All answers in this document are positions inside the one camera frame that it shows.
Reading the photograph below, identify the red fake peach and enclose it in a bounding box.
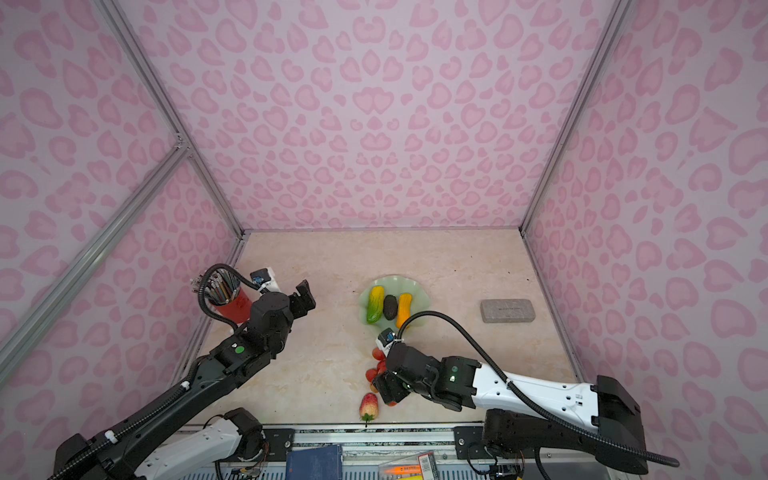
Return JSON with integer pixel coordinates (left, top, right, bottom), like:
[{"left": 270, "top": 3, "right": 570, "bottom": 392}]
[{"left": 359, "top": 392, "right": 379, "bottom": 424}]

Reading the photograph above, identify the dark fake avocado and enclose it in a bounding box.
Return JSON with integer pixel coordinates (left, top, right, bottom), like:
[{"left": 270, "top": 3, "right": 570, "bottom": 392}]
[{"left": 382, "top": 295, "right": 399, "bottom": 321}]

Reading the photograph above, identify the yellow orange fake fruit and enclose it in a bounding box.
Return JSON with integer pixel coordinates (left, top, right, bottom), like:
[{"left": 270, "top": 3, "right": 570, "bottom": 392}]
[{"left": 396, "top": 293, "right": 413, "bottom": 329}]

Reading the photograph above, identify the green yellow fake fruit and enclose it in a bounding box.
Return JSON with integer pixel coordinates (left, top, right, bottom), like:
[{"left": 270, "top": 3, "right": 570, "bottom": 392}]
[{"left": 365, "top": 285, "right": 386, "bottom": 324}]

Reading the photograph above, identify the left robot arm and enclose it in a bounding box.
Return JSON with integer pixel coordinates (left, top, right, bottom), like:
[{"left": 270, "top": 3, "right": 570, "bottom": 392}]
[{"left": 51, "top": 280, "right": 316, "bottom": 479}]

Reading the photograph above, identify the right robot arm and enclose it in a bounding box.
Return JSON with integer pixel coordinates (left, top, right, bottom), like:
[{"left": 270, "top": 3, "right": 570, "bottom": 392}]
[{"left": 373, "top": 331, "right": 649, "bottom": 475}]

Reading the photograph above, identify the red fake grape bunch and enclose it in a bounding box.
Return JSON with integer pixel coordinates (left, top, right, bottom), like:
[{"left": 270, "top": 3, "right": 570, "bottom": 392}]
[{"left": 365, "top": 347, "right": 401, "bottom": 406}]

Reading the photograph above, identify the green scalloped fruit bowl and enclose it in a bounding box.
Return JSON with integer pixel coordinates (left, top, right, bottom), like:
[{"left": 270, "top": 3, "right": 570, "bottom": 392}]
[{"left": 357, "top": 275, "right": 431, "bottom": 333}]

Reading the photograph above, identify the red pencil cup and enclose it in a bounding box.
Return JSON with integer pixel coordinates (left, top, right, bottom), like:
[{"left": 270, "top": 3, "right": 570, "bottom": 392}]
[{"left": 214, "top": 287, "right": 252, "bottom": 324}]

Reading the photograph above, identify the pencils bundle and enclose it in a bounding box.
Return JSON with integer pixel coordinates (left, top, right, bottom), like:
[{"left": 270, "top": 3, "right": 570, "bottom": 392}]
[{"left": 190, "top": 269, "right": 241, "bottom": 306}]

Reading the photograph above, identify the orange marker pack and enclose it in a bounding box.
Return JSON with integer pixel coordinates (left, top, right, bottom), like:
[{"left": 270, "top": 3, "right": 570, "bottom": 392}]
[{"left": 378, "top": 451, "right": 440, "bottom": 480}]

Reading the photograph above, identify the grey stone block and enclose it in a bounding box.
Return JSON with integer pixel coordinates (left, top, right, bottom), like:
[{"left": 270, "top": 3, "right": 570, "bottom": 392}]
[{"left": 480, "top": 299, "right": 536, "bottom": 324}]

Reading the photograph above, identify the blue box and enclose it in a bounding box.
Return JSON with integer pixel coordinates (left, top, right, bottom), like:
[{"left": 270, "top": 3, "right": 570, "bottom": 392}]
[{"left": 285, "top": 445, "right": 343, "bottom": 480}]

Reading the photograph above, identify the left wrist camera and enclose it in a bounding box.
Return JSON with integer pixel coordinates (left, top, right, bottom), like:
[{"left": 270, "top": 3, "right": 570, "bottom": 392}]
[{"left": 250, "top": 267, "right": 281, "bottom": 294}]

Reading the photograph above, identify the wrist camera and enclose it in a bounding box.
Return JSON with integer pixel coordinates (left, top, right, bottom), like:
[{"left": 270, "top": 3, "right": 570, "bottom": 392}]
[
  {"left": 376, "top": 328, "right": 400, "bottom": 355},
  {"left": 250, "top": 267, "right": 281, "bottom": 294}
]

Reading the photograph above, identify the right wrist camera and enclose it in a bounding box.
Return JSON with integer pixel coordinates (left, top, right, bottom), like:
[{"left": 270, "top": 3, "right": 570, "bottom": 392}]
[{"left": 376, "top": 328, "right": 400, "bottom": 355}]

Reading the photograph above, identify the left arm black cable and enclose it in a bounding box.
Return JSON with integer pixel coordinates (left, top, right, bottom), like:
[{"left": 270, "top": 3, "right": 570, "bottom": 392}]
[{"left": 197, "top": 263, "right": 260, "bottom": 331}]

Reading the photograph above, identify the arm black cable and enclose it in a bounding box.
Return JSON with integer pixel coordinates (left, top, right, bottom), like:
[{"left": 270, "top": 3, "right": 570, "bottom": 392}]
[
  {"left": 197, "top": 263, "right": 260, "bottom": 331},
  {"left": 395, "top": 310, "right": 681, "bottom": 468}
]

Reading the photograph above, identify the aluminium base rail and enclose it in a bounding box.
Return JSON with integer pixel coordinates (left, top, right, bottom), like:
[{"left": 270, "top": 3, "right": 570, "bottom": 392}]
[{"left": 110, "top": 419, "right": 640, "bottom": 480}]

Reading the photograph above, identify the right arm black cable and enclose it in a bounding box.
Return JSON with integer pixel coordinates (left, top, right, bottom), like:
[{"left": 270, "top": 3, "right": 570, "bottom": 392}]
[{"left": 395, "top": 310, "right": 681, "bottom": 468}]

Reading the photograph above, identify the aluminium diagonal frame bar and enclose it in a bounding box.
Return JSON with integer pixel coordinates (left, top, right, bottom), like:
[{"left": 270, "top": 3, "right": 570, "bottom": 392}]
[{"left": 1, "top": 142, "right": 188, "bottom": 385}]

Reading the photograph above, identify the aluminium frame post left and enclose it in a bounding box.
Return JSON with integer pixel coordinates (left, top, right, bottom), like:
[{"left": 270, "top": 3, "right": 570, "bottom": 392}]
[{"left": 94, "top": 0, "right": 246, "bottom": 239}]

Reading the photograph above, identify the aluminium frame post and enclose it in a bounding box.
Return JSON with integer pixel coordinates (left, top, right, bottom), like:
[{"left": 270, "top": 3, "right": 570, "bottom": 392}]
[
  {"left": 94, "top": 0, "right": 246, "bottom": 239},
  {"left": 519, "top": 0, "right": 636, "bottom": 238}
]

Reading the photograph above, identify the aluminium frame post right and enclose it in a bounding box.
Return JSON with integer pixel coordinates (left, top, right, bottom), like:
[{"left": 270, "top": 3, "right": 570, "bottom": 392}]
[{"left": 519, "top": 0, "right": 636, "bottom": 238}]

